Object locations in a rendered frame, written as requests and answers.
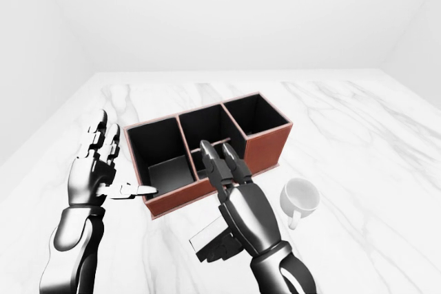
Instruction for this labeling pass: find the white mug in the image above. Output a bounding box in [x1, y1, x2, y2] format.
[279, 177, 321, 231]

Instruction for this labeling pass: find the black book with white pages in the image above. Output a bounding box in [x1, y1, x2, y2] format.
[188, 216, 244, 264]

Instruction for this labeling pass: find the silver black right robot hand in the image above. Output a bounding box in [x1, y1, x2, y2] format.
[199, 140, 292, 264]

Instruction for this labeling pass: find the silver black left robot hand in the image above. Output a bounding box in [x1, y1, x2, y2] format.
[68, 109, 158, 209]

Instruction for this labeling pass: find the red-brown desk caddy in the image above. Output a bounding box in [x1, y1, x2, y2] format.
[123, 92, 294, 220]

